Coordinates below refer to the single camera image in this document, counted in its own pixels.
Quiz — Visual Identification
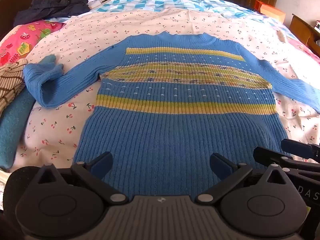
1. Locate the teal knit garment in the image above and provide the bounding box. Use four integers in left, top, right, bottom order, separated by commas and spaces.
0, 54, 57, 172

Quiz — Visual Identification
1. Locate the dark navy jacket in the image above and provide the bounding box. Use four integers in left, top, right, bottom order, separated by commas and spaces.
14, 0, 91, 27

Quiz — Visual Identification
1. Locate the cream rolled cloth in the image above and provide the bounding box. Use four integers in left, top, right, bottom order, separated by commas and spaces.
276, 30, 288, 43

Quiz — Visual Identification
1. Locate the blue yellow striped knit sweater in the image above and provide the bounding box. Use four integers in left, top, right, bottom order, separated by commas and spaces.
24, 31, 320, 198

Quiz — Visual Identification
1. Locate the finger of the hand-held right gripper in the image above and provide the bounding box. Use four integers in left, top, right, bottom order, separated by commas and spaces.
280, 139, 320, 160
253, 147, 320, 178

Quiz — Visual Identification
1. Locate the orange box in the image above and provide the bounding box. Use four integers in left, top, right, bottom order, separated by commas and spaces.
254, 0, 286, 23

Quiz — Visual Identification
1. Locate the cherry print cream blanket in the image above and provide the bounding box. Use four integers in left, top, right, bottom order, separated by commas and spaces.
10, 9, 320, 171

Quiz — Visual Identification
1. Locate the pink fruit print bed sheet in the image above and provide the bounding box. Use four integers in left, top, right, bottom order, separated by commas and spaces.
0, 21, 320, 67

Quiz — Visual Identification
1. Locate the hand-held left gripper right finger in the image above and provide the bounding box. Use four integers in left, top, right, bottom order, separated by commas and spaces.
195, 152, 293, 204

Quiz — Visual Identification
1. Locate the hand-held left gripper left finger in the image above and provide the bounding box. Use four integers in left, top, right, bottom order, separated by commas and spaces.
32, 152, 129, 204

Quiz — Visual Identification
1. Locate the dark wooden headboard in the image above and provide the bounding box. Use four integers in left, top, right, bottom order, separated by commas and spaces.
0, 0, 63, 38

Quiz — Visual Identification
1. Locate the blue white patterned quilt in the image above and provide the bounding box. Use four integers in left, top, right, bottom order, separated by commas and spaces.
87, 0, 288, 30

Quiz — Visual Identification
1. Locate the wooden desk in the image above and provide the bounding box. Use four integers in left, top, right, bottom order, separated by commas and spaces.
289, 14, 320, 56

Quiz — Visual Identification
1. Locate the beige brown striped knit garment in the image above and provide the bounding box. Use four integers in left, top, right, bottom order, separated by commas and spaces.
0, 59, 29, 117

